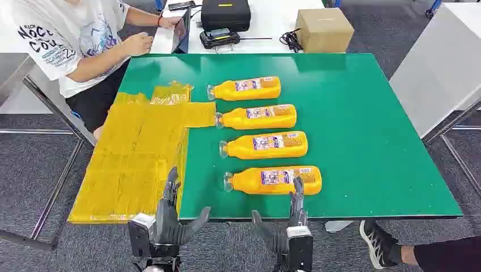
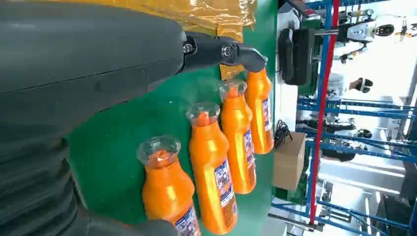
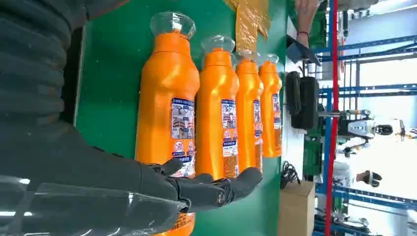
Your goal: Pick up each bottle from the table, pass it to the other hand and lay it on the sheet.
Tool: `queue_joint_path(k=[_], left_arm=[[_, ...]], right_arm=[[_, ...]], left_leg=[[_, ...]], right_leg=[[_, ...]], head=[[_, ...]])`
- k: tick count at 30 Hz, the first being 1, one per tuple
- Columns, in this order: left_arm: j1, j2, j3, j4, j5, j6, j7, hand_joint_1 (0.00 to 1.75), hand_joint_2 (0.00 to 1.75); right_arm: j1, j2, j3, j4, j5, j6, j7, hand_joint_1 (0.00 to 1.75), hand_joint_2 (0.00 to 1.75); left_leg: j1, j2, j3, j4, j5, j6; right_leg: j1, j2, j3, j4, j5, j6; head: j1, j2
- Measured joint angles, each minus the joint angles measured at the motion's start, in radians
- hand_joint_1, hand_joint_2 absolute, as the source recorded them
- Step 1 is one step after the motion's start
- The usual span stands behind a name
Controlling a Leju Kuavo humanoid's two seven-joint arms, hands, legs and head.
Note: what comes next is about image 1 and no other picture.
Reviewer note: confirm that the person's left hand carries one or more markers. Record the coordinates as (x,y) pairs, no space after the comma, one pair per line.
(171,22)

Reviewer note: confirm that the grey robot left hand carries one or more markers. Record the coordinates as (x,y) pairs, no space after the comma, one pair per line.
(167,225)

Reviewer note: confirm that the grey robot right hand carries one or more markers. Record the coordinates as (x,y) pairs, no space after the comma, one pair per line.
(297,214)

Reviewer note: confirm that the person's right hand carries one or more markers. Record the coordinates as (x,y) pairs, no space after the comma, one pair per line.
(137,44)

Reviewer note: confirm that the orange drink bottle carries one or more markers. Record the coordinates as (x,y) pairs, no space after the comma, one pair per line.
(233,92)
(240,122)
(251,184)
(244,150)

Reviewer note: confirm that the red wristband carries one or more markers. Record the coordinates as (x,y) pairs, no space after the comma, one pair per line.
(159,21)

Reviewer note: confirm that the dark laptop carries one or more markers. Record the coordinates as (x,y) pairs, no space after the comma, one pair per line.
(181,32)

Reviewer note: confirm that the black phone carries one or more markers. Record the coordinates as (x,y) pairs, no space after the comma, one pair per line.
(182,5)

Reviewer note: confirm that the white table foot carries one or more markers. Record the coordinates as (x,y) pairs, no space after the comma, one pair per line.
(338,226)

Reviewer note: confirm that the black handheld controller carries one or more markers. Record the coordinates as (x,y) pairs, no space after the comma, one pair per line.
(220,38)

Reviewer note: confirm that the black carry case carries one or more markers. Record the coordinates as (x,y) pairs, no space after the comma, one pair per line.
(225,17)

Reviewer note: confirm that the seated person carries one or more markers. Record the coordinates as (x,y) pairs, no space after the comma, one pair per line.
(56,37)

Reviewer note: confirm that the black white sneaker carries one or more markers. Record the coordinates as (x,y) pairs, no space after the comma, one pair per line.
(377,244)

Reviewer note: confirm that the green table mat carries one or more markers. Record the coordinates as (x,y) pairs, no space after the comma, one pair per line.
(357,150)

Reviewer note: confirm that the white desk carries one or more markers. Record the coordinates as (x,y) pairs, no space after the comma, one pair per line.
(270,18)

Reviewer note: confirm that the person's leg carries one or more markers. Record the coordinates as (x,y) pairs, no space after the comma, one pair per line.
(443,255)

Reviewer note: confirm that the brown cardboard box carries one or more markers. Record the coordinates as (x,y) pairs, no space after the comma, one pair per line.
(323,34)

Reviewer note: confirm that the pale grey side table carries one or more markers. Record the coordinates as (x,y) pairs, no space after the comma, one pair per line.
(436,67)

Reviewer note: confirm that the blue chair base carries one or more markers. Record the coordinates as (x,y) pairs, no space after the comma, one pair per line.
(434,9)

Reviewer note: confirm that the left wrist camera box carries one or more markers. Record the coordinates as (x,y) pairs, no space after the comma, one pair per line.
(139,234)

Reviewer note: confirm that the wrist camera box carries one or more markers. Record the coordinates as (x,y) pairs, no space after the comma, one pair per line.
(300,247)
(139,234)

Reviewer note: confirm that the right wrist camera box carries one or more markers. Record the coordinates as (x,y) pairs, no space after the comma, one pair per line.
(300,247)

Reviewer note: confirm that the grey metal frame table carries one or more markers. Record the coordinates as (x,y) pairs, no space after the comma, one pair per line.
(26,241)

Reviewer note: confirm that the metal side table frame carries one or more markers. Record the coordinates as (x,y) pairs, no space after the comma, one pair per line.
(460,165)

